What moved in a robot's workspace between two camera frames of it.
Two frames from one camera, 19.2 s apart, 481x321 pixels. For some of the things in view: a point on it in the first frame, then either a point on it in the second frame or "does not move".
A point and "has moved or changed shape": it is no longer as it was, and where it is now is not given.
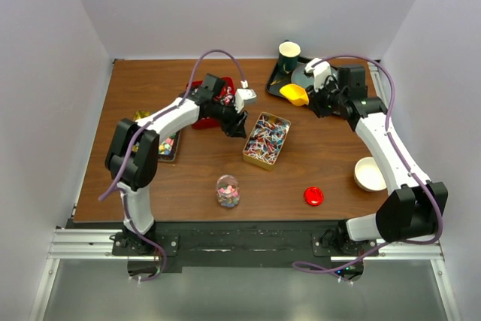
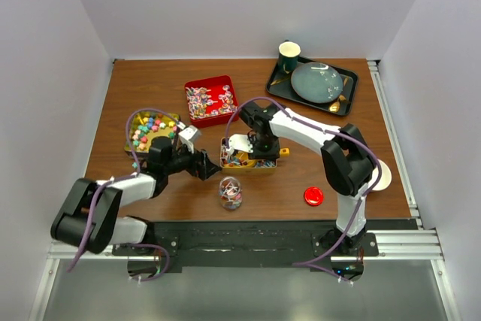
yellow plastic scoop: x=297 y=95 to x=245 y=156
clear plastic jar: x=228 y=193 does not move
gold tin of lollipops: x=266 y=140 has moved or changed shape
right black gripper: x=315 y=104 to x=272 y=155
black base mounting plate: x=243 y=243 does not move
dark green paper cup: x=288 y=56 does not move
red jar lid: x=313 y=196 does not move
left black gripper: x=239 y=130 to x=204 y=170
